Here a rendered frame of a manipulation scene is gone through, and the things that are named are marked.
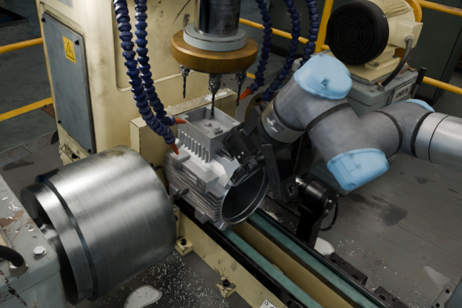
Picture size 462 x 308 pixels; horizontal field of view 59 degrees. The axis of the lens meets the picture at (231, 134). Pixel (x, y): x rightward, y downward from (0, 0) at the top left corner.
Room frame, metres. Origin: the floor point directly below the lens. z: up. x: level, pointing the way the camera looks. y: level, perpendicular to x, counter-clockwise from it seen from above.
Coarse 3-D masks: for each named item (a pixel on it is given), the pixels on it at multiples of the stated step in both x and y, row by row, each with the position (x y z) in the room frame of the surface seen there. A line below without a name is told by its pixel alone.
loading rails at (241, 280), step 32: (192, 224) 0.73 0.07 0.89; (256, 224) 0.72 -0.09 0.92; (224, 256) 0.65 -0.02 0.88; (256, 256) 0.62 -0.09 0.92; (288, 256) 0.65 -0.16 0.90; (320, 256) 0.63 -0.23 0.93; (224, 288) 0.60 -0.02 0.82; (256, 288) 0.58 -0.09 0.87; (288, 288) 0.55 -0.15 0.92; (320, 288) 0.58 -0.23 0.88; (352, 288) 0.56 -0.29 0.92
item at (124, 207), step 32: (96, 160) 0.59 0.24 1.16; (128, 160) 0.60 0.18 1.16; (32, 192) 0.50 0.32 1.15; (64, 192) 0.50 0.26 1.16; (96, 192) 0.51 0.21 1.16; (128, 192) 0.53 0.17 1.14; (160, 192) 0.56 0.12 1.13; (64, 224) 0.45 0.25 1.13; (96, 224) 0.47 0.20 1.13; (128, 224) 0.49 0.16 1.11; (160, 224) 0.52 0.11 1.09; (64, 256) 0.43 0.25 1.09; (96, 256) 0.44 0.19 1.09; (128, 256) 0.47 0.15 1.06; (160, 256) 0.52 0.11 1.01; (64, 288) 0.46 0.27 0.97; (96, 288) 0.43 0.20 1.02
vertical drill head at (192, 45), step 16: (208, 0) 0.77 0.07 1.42; (224, 0) 0.77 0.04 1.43; (240, 0) 0.80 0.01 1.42; (208, 16) 0.77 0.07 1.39; (224, 16) 0.77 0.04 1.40; (192, 32) 0.78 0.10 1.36; (208, 32) 0.77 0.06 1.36; (224, 32) 0.77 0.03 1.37; (240, 32) 0.81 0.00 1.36; (176, 48) 0.76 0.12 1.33; (192, 48) 0.75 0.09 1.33; (208, 48) 0.75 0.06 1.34; (224, 48) 0.75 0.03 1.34; (240, 48) 0.77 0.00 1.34; (256, 48) 0.79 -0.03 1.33; (192, 64) 0.73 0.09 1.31; (208, 64) 0.72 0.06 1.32; (224, 64) 0.72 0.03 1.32; (240, 64) 0.74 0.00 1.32; (208, 80) 0.75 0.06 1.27; (240, 80) 0.80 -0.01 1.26
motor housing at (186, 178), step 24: (168, 168) 0.76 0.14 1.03; (192, 168) 0.72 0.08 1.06; (216, 168) 0.71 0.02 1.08; (264, 168) 0.77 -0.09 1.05; (192, 192) 0.70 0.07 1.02; (216, 192) 0.67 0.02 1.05; (240, 192) 0.79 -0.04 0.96; (264, 192) 0.76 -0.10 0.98; (216, 216) 0.65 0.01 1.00; (240, 216) 0.72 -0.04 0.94
